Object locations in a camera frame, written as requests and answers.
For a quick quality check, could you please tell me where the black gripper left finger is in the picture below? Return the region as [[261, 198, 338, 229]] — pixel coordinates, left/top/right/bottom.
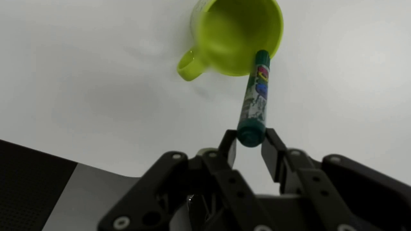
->
[[96, 129, 275, 231]]

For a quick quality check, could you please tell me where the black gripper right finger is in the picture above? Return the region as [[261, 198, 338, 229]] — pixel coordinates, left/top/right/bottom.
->
[[261, 127, 411, 231]]

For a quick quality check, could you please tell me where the green marker pen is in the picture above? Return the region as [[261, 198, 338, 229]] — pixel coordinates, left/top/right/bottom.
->
[[236, 49, 272, 148]]

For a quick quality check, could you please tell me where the lime green printed cup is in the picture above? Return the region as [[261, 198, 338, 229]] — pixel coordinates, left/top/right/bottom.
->
[[176, 0, 285, 83]]

